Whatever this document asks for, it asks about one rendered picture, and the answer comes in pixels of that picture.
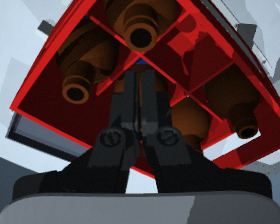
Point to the red plastic crate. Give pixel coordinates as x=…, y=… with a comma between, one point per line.
x=187, y=55

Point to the grey rectangular tray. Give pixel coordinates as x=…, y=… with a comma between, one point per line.
x=31, y=134

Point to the brown bottle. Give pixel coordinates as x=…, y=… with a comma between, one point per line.
x=192, y=120
x=139, y=19
x=87, y=57
x=140, y=65
x=232, y=96

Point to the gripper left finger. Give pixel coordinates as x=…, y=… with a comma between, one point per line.
x=98, y=169

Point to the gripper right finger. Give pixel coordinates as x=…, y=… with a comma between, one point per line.
x=182, y=168

